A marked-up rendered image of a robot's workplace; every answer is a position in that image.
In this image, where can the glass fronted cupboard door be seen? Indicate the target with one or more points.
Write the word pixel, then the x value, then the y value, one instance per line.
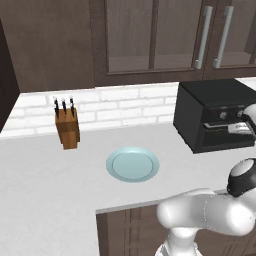
pixel 150 36
pixel 240 33

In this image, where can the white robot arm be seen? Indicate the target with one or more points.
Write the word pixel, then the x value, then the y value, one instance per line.
pixel 206 213

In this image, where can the light blue plate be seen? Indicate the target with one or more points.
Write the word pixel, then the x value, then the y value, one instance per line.
pixel 132 164

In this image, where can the wooden knife block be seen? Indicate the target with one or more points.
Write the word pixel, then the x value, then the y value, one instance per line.
pixel 68 128

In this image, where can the dark wood cupboard door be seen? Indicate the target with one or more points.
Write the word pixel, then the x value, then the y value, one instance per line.
pixel 46 43

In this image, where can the black toaster oven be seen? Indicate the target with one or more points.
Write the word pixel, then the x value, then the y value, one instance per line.
pixel 213 91

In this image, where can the dark wood side panel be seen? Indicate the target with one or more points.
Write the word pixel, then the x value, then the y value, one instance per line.
pixel 7 83

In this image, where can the dark wood base cupboard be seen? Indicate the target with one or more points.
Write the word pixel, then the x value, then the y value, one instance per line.
pixel 130 233

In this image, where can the toaster oven knob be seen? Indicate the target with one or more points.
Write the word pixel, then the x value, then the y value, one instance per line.
pixel 223 115
pixel 239 113

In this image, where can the toaster oven door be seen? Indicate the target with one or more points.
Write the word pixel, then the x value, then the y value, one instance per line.
pixel 220 138

